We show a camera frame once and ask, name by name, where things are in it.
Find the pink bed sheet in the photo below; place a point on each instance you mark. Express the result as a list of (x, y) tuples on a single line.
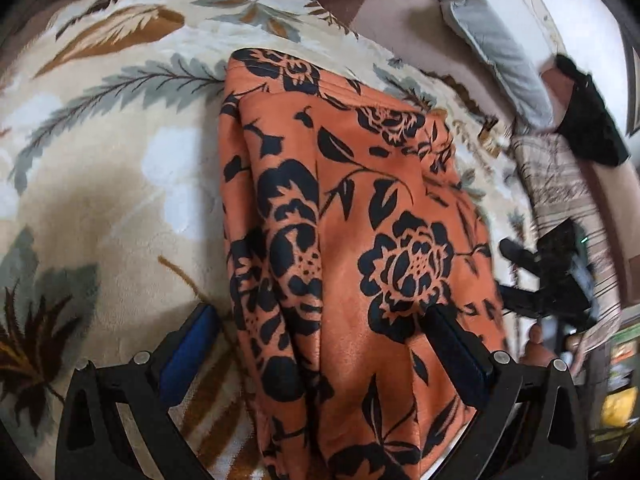
[(414, 31)]

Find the large framed wall picture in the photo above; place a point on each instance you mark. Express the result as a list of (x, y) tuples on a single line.
[(632, 67)]

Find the grey pillow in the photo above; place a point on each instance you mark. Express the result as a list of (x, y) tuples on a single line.
[(477, 23)]

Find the striped floral large pillow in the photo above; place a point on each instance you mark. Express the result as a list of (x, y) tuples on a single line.
[(558, 190)]

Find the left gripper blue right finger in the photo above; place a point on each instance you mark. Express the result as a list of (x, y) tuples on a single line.
[(527, 422)]

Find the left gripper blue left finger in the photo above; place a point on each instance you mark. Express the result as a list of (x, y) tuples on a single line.
[(92, 441)]

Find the orange black floral blouse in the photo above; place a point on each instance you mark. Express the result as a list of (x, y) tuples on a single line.
[(344, 221)]

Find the pink upholstered headboard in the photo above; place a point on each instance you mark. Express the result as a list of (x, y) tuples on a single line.
[(616, 190)]

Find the cream leaf pattern blanket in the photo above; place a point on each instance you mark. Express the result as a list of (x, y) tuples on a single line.
[(111, 218)]

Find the person right hand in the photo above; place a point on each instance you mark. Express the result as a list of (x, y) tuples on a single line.
[(536, 354)]

